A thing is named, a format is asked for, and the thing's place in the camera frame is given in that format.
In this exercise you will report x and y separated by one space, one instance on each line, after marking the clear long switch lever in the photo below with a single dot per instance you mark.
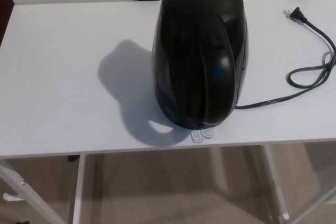
196 136

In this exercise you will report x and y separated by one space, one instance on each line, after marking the clear round button tab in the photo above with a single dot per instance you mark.
208 133

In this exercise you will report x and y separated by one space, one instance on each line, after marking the black electric kettle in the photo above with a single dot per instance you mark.
199 51

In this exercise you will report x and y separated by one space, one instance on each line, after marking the white hook on table leg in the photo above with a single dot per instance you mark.
9 197

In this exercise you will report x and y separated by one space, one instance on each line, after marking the white metal table leg frame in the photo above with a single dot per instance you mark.
275 182
78 195

